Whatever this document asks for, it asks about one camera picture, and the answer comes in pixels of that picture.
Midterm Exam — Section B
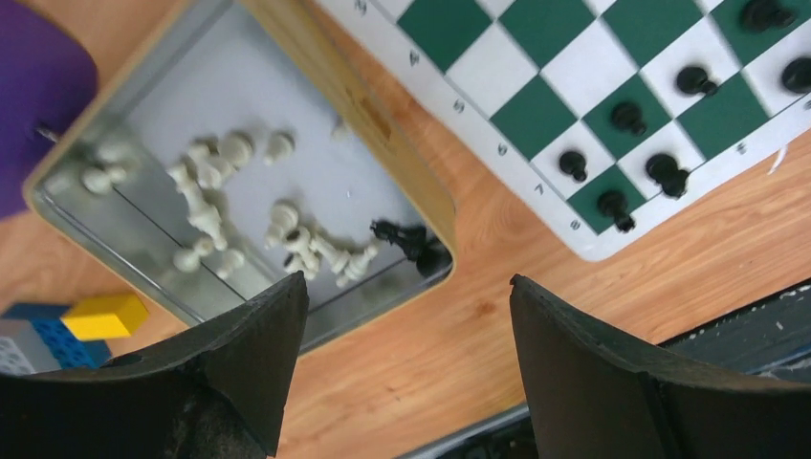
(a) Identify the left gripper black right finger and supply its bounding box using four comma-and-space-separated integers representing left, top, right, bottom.
510, 274, 810, 458

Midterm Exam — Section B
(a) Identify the green white chess board mat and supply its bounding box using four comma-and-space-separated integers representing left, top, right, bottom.
321, 0, 810, 262

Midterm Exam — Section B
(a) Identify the yellow cube near left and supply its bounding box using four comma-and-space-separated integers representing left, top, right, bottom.
60, 294, 149, 341

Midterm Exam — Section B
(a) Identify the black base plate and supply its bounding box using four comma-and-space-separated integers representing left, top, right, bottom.
402, 279, 810, 458

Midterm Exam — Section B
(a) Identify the grey brick near left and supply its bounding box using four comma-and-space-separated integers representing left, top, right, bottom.
1, 319, 61, 376

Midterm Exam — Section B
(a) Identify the purple metronome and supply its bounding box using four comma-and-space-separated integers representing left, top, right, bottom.
1, 1, 99, 219

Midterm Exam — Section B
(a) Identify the black rook chess piece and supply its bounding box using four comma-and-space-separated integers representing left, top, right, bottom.
597, 190, 636, 233

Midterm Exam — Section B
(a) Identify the black bishop chess piece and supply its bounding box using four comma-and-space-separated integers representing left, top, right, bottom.
780, 55, 811, 95

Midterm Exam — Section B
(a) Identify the black piece in tin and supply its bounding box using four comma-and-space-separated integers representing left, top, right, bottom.
370, 220, 452, 278

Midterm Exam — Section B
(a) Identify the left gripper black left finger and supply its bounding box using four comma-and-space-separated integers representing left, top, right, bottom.
1, 273, 309, 458

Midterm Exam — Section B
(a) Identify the blue brick near left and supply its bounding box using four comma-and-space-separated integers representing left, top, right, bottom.
1, 302, 111, 368

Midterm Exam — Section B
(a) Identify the gold tin box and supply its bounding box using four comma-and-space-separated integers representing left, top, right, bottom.
31, 1, 453, 351

